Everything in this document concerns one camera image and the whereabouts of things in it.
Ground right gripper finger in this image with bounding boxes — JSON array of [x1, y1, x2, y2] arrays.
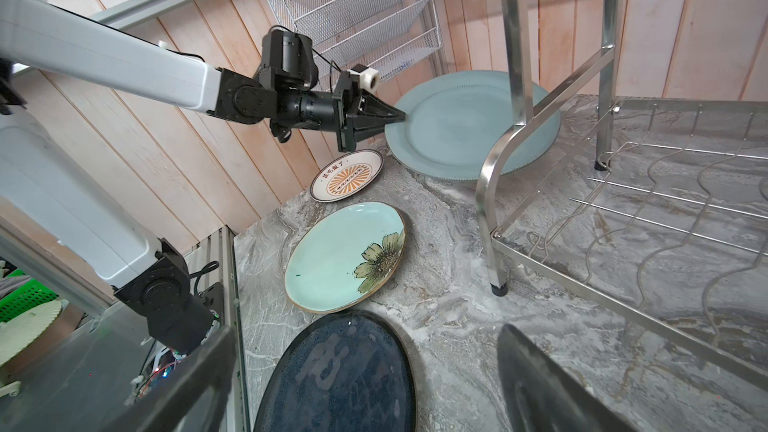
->
[[497, 324, 633, 431]]

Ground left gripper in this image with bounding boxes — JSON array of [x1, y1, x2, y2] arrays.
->
[[272, 71, 407, 152]]

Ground orange sunburst plate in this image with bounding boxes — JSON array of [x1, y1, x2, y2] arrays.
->
[[309, 149, 384, 203]]

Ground grey-green plate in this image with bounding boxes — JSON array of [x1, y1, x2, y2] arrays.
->
[[383, 70, 563, 181]]

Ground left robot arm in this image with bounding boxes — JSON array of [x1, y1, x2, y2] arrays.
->
[[1, 0, 405, 354]]

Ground chrome dish rack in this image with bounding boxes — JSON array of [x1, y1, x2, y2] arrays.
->
[[476, 0, 767, 389]]

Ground mint plate with flower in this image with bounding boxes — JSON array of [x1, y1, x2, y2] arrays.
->
[[284, 202, 407, 314]]

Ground dark blue oval plate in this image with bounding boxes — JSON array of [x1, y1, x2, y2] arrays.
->
[[253, 309, 417, 431]]

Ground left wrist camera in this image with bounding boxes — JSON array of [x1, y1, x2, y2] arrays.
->
[[348, 64, 382, 94]]

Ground white wire shelf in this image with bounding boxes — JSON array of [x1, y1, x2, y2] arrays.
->
[[266, 0, 442, 81]]

